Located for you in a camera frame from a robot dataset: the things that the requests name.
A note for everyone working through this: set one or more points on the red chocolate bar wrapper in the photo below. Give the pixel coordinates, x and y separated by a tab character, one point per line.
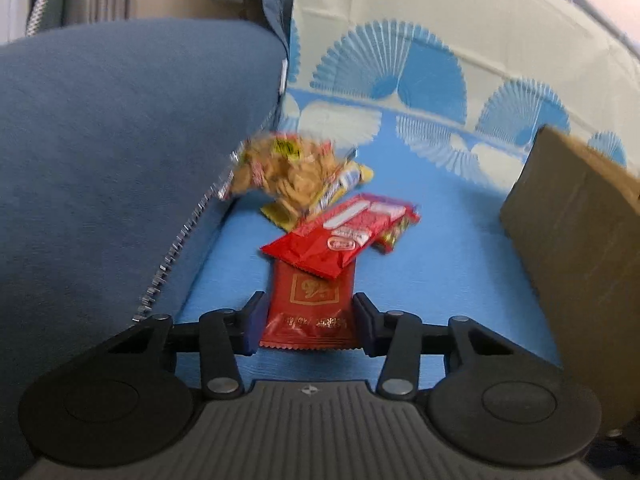
320	245

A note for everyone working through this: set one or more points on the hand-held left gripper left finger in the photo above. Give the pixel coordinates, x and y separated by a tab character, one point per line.
254	325

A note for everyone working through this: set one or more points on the clear bag of crackers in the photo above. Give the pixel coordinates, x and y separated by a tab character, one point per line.
285	175

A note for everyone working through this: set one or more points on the cardboard box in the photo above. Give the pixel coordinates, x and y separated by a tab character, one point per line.
590	240

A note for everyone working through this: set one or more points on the yellow snack bar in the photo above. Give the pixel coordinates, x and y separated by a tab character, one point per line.
345	180

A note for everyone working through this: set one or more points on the red packet with gold print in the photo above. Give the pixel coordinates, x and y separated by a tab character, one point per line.
310	310

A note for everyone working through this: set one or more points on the small red and gold wrapper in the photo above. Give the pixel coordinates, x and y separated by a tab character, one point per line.
397	234

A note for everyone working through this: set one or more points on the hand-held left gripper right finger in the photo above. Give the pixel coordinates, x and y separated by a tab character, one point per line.
364	327

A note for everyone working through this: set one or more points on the white fabric tag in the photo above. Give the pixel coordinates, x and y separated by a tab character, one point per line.
284	75

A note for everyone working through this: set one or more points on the blue fan-print bed sheet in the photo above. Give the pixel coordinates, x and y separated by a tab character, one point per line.
450	260

